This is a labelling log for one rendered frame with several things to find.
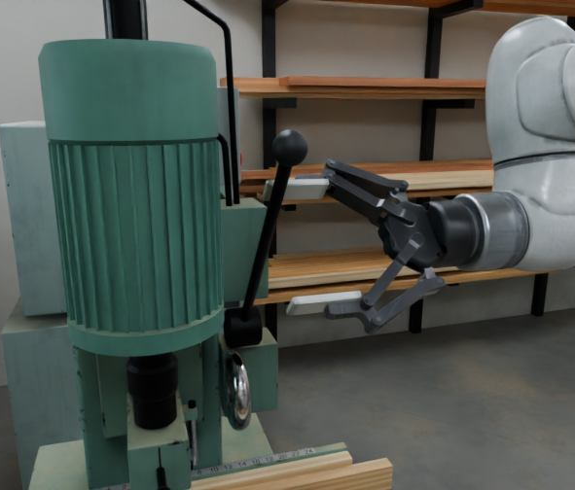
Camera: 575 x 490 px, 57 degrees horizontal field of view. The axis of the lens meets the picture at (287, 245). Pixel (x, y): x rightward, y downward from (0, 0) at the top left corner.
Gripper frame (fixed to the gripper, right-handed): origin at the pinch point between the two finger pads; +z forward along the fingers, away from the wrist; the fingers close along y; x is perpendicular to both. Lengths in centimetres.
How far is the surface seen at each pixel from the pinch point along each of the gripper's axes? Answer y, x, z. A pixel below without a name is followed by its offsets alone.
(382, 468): -20.3, -32.1, -17.4
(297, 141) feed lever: 5.9, 9.2, -0.2
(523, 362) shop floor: 32, -220, -200
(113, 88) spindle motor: 11.8, 9.7, 15.9
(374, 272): 83, -187, -106
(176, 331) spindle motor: -5.3, -7.1, 11.4
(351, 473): -20.3, -32.1, -12.5
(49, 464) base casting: -6, -67, 33
